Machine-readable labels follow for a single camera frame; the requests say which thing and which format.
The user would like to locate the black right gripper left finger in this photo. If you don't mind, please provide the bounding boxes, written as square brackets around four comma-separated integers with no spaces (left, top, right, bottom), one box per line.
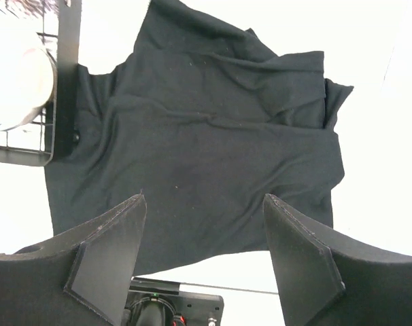
[0,194,147,325]

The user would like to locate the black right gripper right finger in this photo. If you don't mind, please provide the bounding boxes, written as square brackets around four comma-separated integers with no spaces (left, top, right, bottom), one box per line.
[263,194,412,326]

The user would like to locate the orange rimmed white bowl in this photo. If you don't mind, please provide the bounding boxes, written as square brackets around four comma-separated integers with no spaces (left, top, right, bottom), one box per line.
[0,7,56,131]

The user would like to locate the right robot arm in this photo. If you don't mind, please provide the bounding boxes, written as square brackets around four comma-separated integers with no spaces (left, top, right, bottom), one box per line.
[122,194,412,325]

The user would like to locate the black cloth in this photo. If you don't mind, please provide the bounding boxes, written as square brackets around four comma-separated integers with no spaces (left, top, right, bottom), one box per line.
[45,1,352,275]

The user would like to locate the black wire dish rack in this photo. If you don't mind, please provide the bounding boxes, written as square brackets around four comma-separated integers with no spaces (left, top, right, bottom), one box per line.
[0,1,82,167]

